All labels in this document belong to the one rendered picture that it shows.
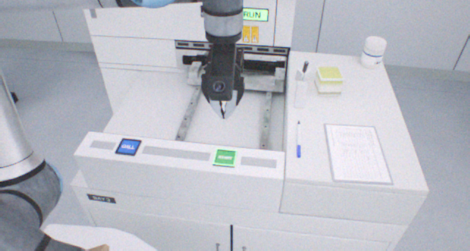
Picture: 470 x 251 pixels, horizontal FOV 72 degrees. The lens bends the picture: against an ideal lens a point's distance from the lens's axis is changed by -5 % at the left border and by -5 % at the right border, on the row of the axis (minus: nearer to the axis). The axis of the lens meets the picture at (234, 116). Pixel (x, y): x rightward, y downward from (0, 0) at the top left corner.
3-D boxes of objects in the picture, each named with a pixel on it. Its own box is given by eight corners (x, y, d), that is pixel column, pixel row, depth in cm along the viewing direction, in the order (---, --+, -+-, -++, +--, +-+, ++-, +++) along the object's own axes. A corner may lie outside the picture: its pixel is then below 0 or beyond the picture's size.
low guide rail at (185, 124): (202, 78, 139) (201, 72, 137) (206, 78, 139) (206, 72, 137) (166, 170, 101) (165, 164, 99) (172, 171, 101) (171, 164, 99)
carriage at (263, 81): (192, 73, 136) (192, 67, 134) (283, 81, 132) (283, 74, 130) (187, 84, 130) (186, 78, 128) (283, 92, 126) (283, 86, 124)
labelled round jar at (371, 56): (358, 58, 124) (364, 35, 117) (377, 59, 123) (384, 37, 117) (361, 68, 118) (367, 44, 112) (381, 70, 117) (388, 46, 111)
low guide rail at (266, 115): (267, 84, 136) (268, 77, 134) (272, 84, 136) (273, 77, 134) (255, 180, 98) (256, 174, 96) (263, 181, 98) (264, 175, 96)
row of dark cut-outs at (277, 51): (176, 45, 134) (175, 40, 132) (286, 53, 129) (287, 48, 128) (175, 46, 134) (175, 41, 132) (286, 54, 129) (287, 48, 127)
